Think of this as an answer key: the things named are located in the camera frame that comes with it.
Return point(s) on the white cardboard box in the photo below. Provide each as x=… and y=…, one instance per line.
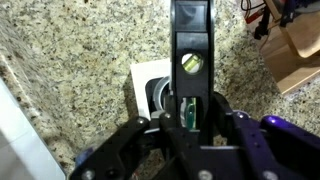
x=143, y=76

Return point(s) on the black spirit level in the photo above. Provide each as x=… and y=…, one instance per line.
x=191, y=36

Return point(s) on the black stand leg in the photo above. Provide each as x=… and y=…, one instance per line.
x=263, y=20

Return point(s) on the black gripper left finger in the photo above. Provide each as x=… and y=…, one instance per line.
x=116, y=146

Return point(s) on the light wooden furniture piece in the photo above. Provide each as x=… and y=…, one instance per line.
x=300, y=40

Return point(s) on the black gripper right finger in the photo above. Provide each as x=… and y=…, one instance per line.
x=276, y=143

